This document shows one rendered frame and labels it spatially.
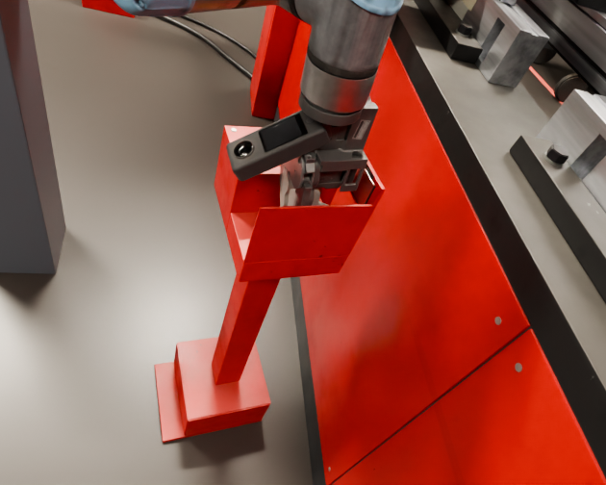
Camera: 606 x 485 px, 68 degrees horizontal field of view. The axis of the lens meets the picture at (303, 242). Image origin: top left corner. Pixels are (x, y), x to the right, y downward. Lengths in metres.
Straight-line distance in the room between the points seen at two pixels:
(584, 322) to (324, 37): 0.38
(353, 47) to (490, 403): 0.43
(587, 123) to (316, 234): 0.38
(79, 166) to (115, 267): 0.46
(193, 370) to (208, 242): 0.53
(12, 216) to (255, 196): 0.78
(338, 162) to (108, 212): 1.18
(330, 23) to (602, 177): 0.40
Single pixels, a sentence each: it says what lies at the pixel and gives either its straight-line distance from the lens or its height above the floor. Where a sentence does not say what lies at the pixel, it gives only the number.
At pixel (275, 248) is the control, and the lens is 0.59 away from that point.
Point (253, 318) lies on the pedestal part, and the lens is 0.89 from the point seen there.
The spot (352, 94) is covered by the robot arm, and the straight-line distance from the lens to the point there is 0.47.
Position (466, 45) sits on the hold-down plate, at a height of 0.90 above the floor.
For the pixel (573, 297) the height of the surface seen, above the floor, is 0.88.
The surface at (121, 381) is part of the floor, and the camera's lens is 1.28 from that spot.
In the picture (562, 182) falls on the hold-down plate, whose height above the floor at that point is 0.90.
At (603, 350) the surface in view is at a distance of 0.53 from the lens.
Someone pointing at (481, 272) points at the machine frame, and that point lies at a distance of 0.62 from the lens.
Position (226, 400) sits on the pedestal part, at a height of 0.12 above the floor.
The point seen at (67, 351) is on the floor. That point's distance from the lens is 1.33.
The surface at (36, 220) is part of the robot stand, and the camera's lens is 1.30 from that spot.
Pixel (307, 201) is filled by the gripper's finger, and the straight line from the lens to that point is 0.55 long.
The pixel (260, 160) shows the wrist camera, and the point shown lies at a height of 0.86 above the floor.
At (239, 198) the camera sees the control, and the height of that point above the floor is 0.73.
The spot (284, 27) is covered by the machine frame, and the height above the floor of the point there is 0.43.
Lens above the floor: 1.17
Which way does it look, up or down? 46 degrees down
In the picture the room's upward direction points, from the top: 23 degrees clockwise
